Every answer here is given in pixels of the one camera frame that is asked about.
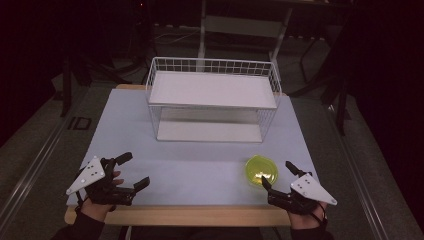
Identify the light blue table mat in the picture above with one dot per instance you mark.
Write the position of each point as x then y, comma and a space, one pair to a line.
200, 173

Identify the wooden table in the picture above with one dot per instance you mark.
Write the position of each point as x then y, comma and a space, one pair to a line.
186, 216

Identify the yellow-green plastic bowl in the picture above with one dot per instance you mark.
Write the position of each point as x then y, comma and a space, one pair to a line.
256, 168

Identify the person's right hand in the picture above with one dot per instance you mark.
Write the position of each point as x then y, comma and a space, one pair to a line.
308, 221

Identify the black stand legs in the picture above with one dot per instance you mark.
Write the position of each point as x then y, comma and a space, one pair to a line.
66, 86
340, 100

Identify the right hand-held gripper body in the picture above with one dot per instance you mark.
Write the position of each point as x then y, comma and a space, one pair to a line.
310, 190

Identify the grey metal stand frame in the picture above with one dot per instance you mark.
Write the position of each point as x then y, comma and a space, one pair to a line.
240, 26

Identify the metal floor rail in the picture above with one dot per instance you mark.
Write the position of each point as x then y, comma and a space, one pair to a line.
363, 186
30, 170

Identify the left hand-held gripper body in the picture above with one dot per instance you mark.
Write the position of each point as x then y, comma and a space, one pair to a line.
100, 195

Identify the person's left hand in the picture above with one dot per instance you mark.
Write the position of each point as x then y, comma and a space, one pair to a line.
96, 210

